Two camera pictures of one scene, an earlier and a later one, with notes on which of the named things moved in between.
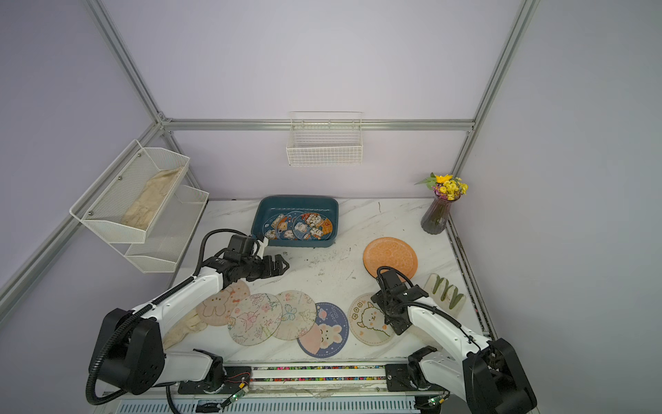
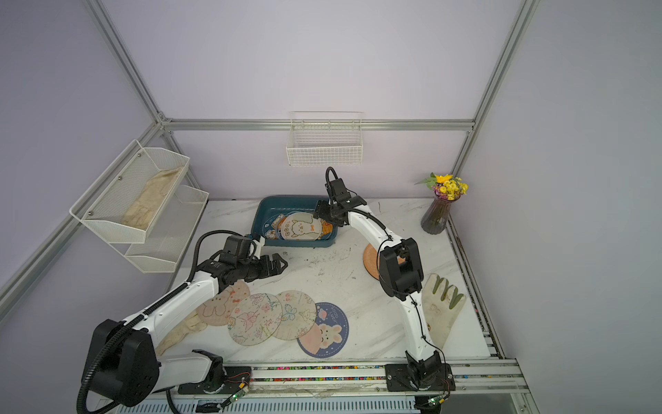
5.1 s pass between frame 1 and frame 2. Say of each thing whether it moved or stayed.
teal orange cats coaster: stayed
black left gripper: stayed
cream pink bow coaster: stayed
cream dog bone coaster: moved
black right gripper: moved
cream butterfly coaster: stayed
